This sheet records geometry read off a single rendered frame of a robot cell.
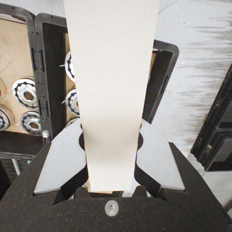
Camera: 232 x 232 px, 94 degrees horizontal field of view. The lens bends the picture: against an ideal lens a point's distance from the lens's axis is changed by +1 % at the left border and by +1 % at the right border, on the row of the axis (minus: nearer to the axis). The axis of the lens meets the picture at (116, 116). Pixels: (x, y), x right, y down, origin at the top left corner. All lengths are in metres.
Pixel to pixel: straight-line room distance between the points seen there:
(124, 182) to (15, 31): 0.45
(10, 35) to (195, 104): 0.75
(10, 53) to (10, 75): 0.07
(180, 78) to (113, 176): 0.51
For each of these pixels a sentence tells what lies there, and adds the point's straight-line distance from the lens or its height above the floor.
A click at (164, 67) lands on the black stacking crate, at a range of 0.32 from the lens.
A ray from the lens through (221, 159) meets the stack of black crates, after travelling 1.59.
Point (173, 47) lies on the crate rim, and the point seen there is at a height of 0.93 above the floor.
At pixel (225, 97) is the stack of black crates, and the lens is 1.20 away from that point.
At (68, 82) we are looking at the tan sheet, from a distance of 0.40.
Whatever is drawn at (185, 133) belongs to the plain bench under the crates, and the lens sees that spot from 0.77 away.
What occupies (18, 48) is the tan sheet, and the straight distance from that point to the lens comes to 0.45.
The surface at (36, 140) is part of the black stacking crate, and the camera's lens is 0.54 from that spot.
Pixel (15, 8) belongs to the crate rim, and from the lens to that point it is 0.33.
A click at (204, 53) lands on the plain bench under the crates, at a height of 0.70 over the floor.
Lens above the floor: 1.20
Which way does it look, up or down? 61 degrees down
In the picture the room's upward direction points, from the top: 175 degrees clockwise
